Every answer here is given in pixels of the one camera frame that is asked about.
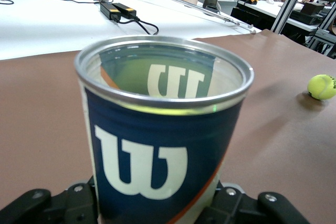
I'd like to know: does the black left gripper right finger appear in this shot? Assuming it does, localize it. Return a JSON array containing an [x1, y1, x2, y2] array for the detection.
[[202, 182, 312, 224]]

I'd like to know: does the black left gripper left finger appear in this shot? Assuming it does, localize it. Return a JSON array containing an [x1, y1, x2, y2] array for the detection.
[[0, 176, 102, 224]]

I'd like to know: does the blue white tennis ball can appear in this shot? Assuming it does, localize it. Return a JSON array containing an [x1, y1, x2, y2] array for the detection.
[[73, 35, 255, 224]]

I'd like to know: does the yellow-green tennis ball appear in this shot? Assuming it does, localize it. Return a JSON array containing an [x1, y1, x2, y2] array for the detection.
[[307, 74, 336, 101]]

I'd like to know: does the brown table mat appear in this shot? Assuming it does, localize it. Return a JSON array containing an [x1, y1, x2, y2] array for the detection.
[[0, 28, 336, 224]]

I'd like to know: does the black desk device box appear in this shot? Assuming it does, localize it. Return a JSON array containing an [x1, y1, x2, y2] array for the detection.
[[290, 1, 328, 25]]

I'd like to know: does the black power adapter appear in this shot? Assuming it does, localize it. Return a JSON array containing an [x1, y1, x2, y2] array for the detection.
[[99, 3, 122, 22], [112, 2, 138, 23]]

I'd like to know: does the thick black adapter cable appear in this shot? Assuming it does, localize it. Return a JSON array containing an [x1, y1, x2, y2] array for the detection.
[[115, 15, 160, 36]]

